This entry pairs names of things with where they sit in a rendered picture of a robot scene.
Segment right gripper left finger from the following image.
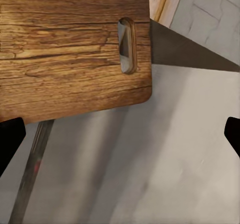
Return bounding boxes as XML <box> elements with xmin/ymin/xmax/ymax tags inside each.
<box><xmin>0</xmin><ymin>117</ymin><xmax>26</xmax><ymax>177</ymax></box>

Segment cutting board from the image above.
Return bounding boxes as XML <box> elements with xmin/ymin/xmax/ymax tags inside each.
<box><xmin>0</xmin><ymin>0</ymin><xmax>153</xmax><ymax>125</ymax></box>

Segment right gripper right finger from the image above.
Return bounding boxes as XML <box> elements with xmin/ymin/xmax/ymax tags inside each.
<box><xmin>224</xmin><ymin>117</ymin><xmax>240</xmax><ymax>157</ymax></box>

